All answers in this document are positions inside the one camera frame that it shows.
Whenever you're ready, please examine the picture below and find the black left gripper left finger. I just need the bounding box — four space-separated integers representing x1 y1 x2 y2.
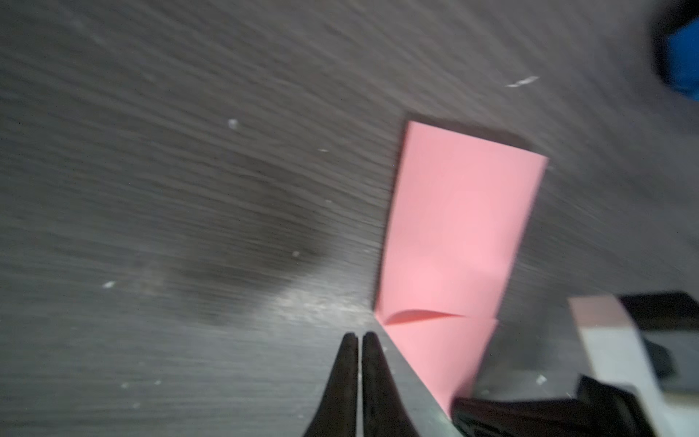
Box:
303 332 359 437

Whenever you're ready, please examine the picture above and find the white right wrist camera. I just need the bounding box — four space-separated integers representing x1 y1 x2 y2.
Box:
570 296 698 436

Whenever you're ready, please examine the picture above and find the blue cloth cap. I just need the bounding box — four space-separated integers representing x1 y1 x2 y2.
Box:
651 0 698 101

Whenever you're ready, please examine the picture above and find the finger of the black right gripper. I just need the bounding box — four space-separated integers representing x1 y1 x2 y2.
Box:
451 375 655 437

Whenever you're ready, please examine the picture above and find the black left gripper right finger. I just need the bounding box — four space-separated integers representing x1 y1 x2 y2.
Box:
362 331 419 437

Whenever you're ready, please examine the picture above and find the pink paper sheet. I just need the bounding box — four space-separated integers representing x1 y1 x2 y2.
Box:
375 121 548 411

